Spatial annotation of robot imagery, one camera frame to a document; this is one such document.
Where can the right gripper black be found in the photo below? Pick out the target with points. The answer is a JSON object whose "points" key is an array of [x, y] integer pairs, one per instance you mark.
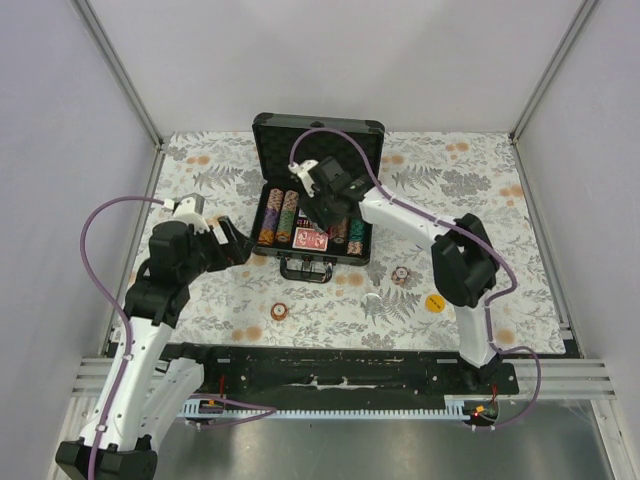
{"points": [[310, 206]]}

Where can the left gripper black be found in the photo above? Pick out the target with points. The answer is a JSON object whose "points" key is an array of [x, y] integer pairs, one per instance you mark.
{"points": [[240, 246]]}

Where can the orange red chip stack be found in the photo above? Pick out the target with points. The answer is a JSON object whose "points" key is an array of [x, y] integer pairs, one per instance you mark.
{"points": [[279, 311]]}

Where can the white clear dealer button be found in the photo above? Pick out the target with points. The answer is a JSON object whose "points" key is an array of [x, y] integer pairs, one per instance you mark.
{"points": [[370, 302]]}

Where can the tan blue chip stack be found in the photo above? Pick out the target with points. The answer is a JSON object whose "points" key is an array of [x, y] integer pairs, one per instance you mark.
{"points": [[400, 275]]}

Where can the yellow round blind button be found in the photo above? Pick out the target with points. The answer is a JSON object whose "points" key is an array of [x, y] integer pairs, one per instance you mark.
{"points": [[435, 303]]}

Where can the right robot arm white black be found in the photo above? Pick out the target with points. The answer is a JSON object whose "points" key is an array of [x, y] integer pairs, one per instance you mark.
{"points": [[463, 269]]}

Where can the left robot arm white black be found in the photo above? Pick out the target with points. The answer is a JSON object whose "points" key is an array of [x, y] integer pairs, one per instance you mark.
{"points": [[122, 437]]}

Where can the black poker set case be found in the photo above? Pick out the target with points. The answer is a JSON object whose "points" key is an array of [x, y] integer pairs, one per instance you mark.
{"points": [[282, 139]]}

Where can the chip column in case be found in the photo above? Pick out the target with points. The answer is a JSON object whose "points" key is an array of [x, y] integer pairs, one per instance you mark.
{"points": [[339, 232], [271, 217], [287, 216], [356, 237]]}

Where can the red playing card deck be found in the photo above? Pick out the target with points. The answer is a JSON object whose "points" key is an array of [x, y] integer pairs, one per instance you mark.
{"points": [[310, 239]]}

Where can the floral table mat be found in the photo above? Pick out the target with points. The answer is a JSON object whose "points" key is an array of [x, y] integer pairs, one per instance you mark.
{"points": [[381, 294]]}

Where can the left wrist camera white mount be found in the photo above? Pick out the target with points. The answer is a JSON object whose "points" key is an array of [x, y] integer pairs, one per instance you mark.
{"points": [[188, 210]]}

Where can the white slotted cable duct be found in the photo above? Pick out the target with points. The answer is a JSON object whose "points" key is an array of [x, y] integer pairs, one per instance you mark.
{"points": [[202, 410]]}

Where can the aluminium frame rails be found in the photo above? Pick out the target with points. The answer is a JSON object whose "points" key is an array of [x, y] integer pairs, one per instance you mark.
{"points": [[152, 383]]}

